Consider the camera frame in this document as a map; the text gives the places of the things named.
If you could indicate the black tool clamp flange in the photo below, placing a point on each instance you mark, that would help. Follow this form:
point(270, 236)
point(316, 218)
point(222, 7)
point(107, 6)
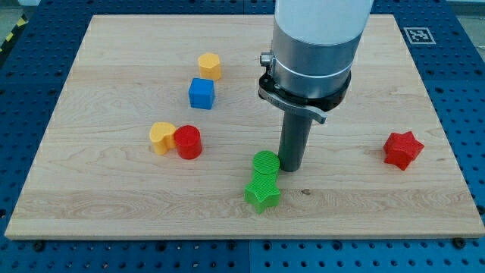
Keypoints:
point(314, 109)

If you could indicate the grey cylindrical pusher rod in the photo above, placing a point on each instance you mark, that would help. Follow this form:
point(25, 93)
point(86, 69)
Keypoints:
point(293, 139)

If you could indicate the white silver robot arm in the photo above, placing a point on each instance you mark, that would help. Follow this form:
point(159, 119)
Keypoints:
point(308, 67)

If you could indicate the green star block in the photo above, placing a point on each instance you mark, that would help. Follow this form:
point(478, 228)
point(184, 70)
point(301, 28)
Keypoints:
point(262, 192)

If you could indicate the red star block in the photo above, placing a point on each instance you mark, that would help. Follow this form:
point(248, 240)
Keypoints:
point(402, 149)

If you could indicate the green cylinder block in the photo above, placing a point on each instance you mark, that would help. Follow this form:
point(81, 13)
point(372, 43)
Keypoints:
point(266, 162)

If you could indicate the blue cube block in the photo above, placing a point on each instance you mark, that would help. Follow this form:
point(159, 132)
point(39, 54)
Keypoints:
point(201, 93)

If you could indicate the yellow hexagon block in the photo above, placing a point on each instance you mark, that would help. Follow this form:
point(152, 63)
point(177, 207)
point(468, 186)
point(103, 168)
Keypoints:
point(210, 66)

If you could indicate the red cylinder block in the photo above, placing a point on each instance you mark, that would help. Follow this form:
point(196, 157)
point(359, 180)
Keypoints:
point(188, 142)

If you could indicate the white fiducial marker tag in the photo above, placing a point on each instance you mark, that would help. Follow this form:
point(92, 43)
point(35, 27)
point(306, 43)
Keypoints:
point(419, 36)

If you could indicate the yellow heart block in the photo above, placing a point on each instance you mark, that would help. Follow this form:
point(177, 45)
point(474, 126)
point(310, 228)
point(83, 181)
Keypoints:
point(161, 135)

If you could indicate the light wooden board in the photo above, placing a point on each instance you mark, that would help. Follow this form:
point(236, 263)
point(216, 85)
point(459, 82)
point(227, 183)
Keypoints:
point(96, 175)

